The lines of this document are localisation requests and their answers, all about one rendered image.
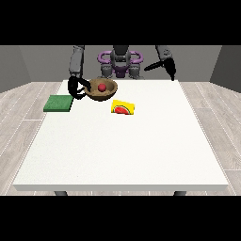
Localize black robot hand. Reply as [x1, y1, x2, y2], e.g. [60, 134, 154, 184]
[143, 57, 176, 82]
[67, 75, 92, 101]

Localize brown wooden bowl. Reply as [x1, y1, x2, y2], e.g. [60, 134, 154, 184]
[84, 78, 119, 103]

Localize green square pad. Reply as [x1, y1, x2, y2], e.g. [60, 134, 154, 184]
[42, 94, 74, 113]

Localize yellow cup with melon print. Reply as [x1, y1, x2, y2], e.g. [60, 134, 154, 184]
[110, 99, 136, 116]

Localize grey robot trunk purple rings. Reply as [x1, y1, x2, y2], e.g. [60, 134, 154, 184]
[97, 45, 144, 80]

